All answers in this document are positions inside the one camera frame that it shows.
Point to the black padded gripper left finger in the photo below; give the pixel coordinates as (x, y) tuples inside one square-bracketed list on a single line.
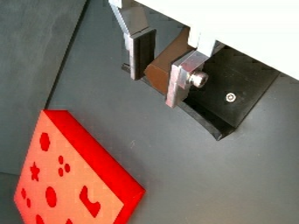
[(139, 35)]

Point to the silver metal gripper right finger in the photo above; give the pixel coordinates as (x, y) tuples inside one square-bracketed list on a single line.
[(186, 68)]

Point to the brown hexagon prism object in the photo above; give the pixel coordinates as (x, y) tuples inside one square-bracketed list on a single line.
[(158, 71)]

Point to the black curved object holder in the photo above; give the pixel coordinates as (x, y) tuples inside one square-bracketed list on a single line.
[(238, 81)]

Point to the red foam shape-sorting block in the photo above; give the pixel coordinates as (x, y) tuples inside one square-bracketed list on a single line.
[(73, 183)]

